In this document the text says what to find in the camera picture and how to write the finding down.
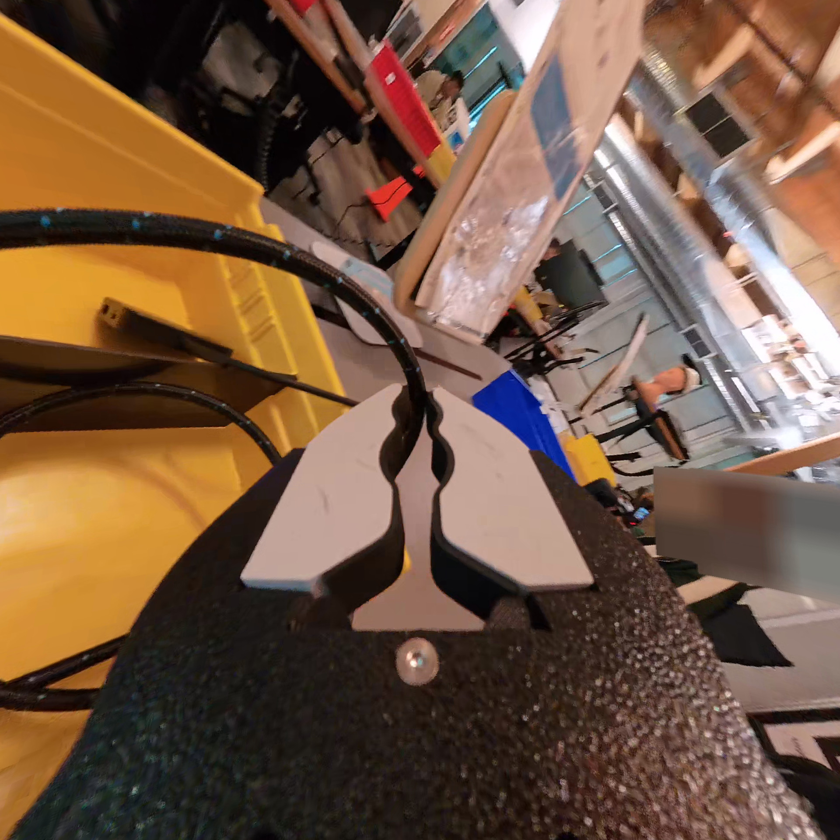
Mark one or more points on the long wooden table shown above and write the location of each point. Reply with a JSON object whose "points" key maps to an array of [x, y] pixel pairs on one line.
{"points": [[315, 46]]}

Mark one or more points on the pale wooden framed board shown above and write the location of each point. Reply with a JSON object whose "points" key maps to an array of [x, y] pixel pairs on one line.
{"points": [[499, 216]]}

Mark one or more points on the orange cone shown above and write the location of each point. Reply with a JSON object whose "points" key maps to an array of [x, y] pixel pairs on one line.
{"points": [[387, 195]]}

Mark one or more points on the red plastic bin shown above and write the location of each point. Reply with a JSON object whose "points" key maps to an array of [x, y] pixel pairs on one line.
{"points": [[400, 98]]}

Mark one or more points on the small yellow bin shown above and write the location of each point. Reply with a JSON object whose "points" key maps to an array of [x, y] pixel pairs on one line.
{"points": [[587, 459]]}

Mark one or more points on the black office chair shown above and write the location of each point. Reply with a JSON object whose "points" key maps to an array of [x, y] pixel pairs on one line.
{"points": [[275, 98]]}

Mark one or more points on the blue plastic bin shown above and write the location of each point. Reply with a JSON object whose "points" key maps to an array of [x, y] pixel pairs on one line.
{"points": [[518, 413]]}

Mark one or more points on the white flat pad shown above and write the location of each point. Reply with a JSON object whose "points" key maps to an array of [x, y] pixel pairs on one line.
{"points": [[371, 318]]}

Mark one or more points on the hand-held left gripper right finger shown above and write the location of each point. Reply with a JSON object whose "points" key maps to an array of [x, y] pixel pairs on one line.
{"points": [[505, 512]]}

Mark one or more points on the silver ventilation duct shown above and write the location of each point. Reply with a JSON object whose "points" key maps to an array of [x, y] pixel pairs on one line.
{"points": [[656, 197]]}

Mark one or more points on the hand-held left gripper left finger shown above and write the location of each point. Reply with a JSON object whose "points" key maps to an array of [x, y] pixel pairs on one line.
{"points": [[321, 499]]}

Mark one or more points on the yellow plastic bin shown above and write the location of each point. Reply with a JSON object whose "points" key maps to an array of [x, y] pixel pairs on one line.
{"points": [[98, 164]]}

